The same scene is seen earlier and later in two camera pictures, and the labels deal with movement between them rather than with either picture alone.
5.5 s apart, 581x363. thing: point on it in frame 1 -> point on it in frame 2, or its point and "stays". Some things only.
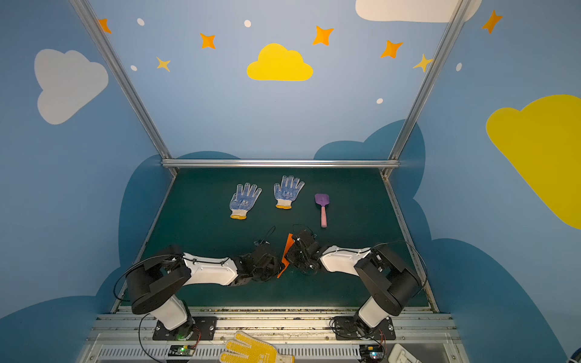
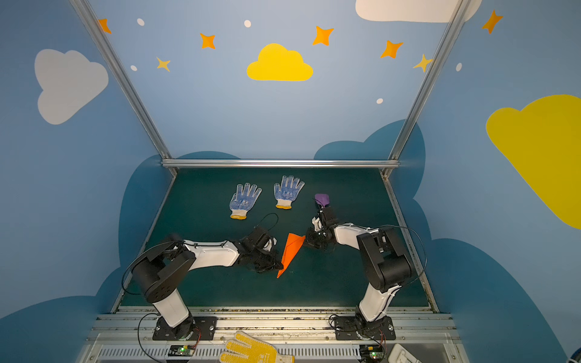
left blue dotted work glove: x=243 y=200 stays
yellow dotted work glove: x=243 y=349 stays
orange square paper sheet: x=290 y=240 stays
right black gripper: x=298 y=251 -> x=313 y=237
